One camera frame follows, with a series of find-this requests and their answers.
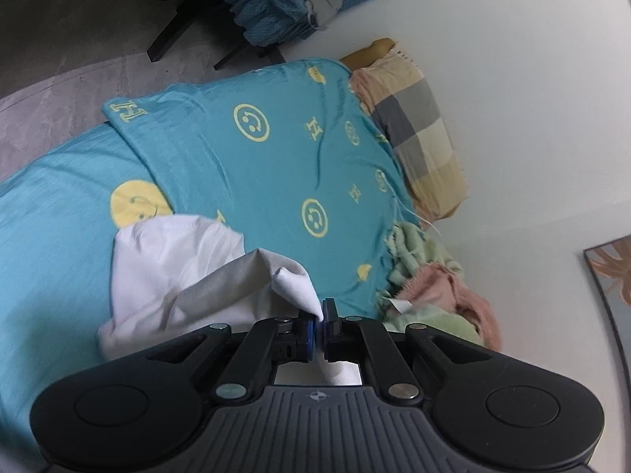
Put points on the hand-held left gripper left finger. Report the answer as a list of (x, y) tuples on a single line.
[(309, 337)]

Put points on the plaid pillow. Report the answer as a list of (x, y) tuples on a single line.
[(419, 123)]

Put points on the white t-shirt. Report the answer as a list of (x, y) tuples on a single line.
[(162, 266)]

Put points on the teal printed bed sheet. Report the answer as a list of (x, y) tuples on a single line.
[(207, 167)]

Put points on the teal ruffled cloth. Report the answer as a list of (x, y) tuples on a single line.
[(266, 15)]

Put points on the wall poster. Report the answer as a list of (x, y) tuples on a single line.
[(614, 276)]

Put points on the green and pink plush blanket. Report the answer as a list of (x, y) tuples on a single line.
[(424, 266)]

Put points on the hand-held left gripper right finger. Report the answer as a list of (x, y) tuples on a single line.
[(324, 330)]

